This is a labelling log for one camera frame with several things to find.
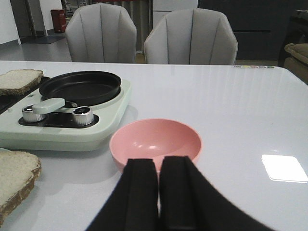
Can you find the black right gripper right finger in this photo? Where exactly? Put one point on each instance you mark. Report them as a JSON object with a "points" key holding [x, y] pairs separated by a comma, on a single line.
{"points": [[190, 203]]}

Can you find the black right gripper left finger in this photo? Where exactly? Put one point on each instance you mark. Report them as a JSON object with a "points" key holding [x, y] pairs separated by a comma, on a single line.
{"points": [[132, 206]]}

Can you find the pink plastic bowl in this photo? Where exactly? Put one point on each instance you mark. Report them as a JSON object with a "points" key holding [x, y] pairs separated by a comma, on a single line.
{"points": [[154, 139]]}

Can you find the bread slice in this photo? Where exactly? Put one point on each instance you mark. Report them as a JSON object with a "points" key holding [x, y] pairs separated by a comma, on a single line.
{"points": [[18, 82], [18, 173]]}

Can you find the mint green breakfast maker base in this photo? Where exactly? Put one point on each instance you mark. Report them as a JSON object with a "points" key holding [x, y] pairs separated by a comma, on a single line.
{"points": [[16, 136]]}

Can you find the right silver control knob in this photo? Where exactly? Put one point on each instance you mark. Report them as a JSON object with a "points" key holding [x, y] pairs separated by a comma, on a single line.
{"points": [[83, 116]]}

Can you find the silver control knob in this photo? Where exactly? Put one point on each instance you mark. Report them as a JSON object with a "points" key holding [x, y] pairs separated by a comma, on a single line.
{"points": [[83, 116], [31, 117]]}

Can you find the black round frying pan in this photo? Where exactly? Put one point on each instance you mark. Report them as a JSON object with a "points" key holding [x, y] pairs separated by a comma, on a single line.
{"points": [[84, 88]]}

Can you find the left silver control knob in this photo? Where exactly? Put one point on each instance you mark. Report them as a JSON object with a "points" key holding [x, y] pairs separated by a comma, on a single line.
{"points": [[31, 117]]}

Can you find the right beige upholstered chair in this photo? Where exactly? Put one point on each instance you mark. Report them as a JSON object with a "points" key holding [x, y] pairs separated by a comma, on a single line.
{"points": [[192, 36]]}

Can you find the beige upholstered chair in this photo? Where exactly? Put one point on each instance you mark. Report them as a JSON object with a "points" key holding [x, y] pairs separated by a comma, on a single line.
{"points": [[101, 33], [192, 36]]}

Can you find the left beige upholstered chair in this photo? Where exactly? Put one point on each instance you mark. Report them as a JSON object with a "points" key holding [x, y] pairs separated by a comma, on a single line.
{"points": [[101, 33]]}

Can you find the olive cushion seat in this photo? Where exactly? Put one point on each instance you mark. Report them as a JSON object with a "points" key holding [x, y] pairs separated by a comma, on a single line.
{"points": [[297, 62]]}

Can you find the dark kitchen counter cabinet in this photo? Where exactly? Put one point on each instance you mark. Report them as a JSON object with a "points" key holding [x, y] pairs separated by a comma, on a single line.
{"points": [[259, 25]]}

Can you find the white refrigerator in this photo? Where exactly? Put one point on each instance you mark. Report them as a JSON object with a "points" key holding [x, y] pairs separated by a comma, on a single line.
{"points": [[162, 7]]}

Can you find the red trash bin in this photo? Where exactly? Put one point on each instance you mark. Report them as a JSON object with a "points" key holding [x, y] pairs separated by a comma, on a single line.
{"points": [[58, 19]]}

